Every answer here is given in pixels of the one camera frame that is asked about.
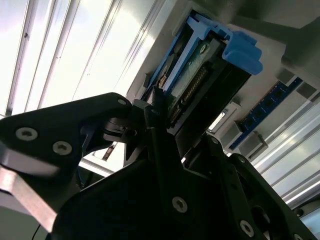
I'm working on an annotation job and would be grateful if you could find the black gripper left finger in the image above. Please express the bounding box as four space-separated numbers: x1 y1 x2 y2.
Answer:
0 86 193 218

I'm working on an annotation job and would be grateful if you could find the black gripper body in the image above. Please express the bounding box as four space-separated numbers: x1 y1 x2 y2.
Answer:
51 158 226 240

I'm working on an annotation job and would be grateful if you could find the hard disk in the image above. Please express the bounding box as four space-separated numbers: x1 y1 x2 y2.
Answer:
143 9 265 141

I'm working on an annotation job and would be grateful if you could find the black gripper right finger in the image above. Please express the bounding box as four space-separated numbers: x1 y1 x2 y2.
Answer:
182 134 320 240

